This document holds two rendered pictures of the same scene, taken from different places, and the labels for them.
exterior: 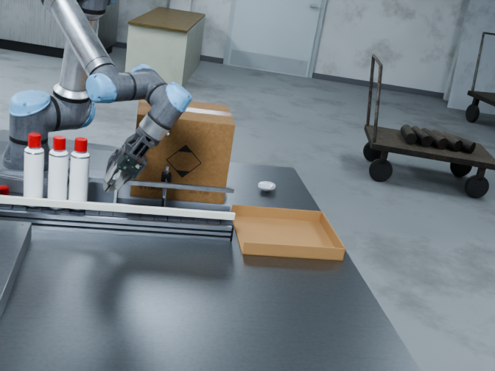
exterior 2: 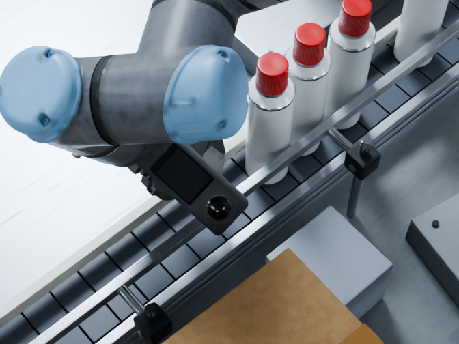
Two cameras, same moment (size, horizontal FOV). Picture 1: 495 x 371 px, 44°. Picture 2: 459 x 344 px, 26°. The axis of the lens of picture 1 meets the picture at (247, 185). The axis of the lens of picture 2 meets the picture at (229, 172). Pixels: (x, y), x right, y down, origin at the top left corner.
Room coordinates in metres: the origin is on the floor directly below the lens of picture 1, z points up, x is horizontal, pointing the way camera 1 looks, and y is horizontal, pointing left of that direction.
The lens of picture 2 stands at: (2.08, 0.12, 1.90)
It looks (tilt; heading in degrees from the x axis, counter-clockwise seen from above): 59 degrees down; 151
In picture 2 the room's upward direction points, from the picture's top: straight up
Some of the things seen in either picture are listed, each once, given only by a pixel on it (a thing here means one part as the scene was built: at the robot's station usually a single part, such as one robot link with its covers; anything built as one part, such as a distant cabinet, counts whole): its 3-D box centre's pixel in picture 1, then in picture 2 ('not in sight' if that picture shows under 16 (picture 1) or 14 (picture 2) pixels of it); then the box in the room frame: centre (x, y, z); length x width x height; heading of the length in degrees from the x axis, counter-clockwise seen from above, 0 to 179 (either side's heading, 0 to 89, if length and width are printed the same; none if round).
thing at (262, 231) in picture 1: (285, 231); not in sight; (1.68, -0.14, 0.85); 0.30 x 0.26 x 0.04; 102
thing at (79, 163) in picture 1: (79, 174); (269, 120); (1.55, 0.46, 0.98); 0.05 x 0.05 x 0.20
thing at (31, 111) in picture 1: (32, 114); not in sight; (1.81, 0.70, 1.05); 0.13 x 0.12 x 0.14; 140
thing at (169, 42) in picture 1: (169, 44); not in sight; (7.89, 1.29, 0.34); 2.02 x 0.67 x 0.69; 1
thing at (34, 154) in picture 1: (33, 169); (347, 63); (1.53, 0.58, 0.98); 0.05 x 0.05 x 0.20
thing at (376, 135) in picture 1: (429, 125); not in sight; (5.07, -1.44, 0.48); 1.16 x 0.67 x 0.95; 91
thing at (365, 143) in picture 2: not in sight; (344, 168); (1.61, 0.53, 0.91); 0.07 x 0.03 x 0.17; 12
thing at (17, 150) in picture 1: (28, 149); not in sight; (1.81, 0.71, 0.93); 0.15 x 0.15 x 0.10
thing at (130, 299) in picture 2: (165, 193); (142, 326); (1.68, 0.24, 0.91); 0.07 x 0.03 x 0.17; 12
